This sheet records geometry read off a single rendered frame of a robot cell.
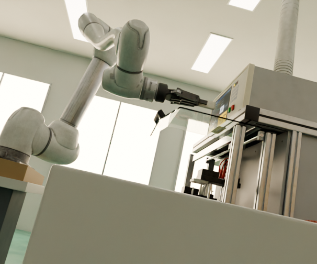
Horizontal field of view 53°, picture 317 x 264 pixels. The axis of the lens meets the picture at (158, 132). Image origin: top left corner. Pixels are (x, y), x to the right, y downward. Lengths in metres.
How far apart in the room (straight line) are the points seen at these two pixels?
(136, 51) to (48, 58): 5.49
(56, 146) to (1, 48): 5.33
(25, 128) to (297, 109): 1.13
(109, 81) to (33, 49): 5.54
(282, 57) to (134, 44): 2.05
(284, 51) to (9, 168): 2.40
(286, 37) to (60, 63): 4.46
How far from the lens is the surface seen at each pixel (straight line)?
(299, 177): 1.08
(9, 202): 1.48
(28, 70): 6.54
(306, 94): 1.28
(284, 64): 2.96
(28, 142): 1.55
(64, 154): 1.65
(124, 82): 1.18
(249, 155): 1.32
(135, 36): 1.12
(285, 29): 3.20
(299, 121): 1.10
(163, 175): 5.93
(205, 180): 1.14
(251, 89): 1.19
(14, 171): 1.44
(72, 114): 1.67
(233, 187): 0.98
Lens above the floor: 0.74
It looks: 14 degrees up
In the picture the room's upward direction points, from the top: 12 degrees clockwise
